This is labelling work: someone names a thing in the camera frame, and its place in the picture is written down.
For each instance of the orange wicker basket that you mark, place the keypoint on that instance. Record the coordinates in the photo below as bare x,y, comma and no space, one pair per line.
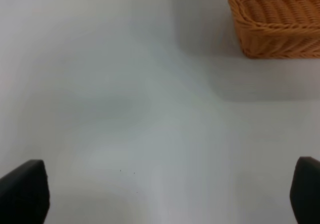
277,28

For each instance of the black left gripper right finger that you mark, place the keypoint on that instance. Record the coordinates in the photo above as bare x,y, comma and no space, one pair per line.
305,191

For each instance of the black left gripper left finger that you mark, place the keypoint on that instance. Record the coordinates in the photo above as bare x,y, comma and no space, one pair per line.
24,194

